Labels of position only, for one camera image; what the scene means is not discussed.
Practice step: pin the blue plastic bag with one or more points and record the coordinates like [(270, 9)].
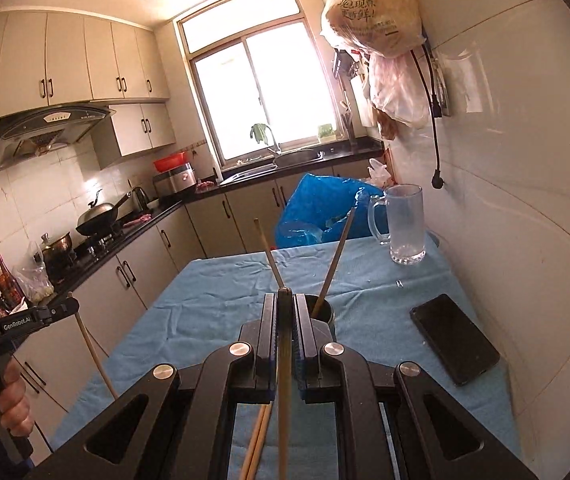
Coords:
[(315, 205)]

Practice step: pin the red basin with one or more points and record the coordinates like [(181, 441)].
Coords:
[(170, 161)]

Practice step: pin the black countertop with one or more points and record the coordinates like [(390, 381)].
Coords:
[(165, 210)]

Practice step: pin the sink faucet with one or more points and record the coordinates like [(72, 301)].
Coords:
[(275, 142)]

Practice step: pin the red condiment bottles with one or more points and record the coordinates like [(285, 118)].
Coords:
[(7, 285)]

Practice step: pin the clear bag of garlic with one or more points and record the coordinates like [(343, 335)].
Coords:
[(37, 285)]

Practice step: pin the small white plastic bag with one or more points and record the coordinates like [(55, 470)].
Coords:
[(380, 172)]

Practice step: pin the steel sink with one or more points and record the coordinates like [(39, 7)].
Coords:
[(297, 156)]

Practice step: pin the white bowl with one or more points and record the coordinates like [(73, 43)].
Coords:
[(152, 204)]

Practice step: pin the kitchen window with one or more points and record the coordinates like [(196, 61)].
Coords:
[(265, 95)]

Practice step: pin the green plant box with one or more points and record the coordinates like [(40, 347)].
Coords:
[(326, 132)]

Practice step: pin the brown plastic bag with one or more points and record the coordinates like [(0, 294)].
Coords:
[(387, 127)]

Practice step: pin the range hood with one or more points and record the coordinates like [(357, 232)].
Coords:
[(45, 130)]

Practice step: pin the dark grey chopstick holder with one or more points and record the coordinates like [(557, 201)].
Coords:
[(326, 312)]

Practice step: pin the wok with lid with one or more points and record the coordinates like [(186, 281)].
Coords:
[(97, 217)]

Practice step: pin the clear pink plastic bag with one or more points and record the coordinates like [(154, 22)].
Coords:
[(400, 90)]

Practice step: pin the hanging plastic bags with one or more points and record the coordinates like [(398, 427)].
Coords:
[(375, 15)]

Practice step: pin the dark countertop utensil holder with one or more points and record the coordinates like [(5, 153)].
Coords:
[(347, 127)]

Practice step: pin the steel countertop appliance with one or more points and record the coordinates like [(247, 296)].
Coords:
[(175, 180)]

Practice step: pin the black smartphone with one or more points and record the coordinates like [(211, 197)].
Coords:
[(452, 337)]

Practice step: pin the blue tablecloth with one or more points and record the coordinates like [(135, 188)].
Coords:
[(205, 305)]

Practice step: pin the white cutting board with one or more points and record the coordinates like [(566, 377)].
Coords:
[(367, 110)]

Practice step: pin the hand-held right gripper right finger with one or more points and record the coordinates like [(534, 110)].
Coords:
[(299, 355)]

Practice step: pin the steel pot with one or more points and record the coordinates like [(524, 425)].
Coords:
[(57, 247)]

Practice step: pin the wooden chopstick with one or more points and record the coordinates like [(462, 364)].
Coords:
[(263, 442), (254, 447), (337, 255), (267, 250), (92, 347)]

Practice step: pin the pink cloth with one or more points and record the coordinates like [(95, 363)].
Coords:
[(137, 219), (205, 185)]

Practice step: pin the black wall rack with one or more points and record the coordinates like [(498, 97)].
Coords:
[(345, 62)]

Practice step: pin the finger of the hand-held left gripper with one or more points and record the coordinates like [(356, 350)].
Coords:
[(60, 308)]

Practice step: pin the person's left hand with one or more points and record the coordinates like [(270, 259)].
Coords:
[(17, 400)]

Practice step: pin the cream wall cabinet row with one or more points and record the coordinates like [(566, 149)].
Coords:
[(65, 55)]

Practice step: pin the gas stove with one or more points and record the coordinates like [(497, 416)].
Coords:
[(100, 245)]

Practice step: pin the glass mug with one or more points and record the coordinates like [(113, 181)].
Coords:
[(405, 225)]

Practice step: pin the cream low wall cabinet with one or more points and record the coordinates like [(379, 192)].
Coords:
[(140, 130)]

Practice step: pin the cream base cabinets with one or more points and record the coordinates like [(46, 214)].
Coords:
[(130, 280)]

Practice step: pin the green cloth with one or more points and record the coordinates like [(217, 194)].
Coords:
[(257, 132)]

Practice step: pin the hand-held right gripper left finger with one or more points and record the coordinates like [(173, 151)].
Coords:
[(270, 350)]

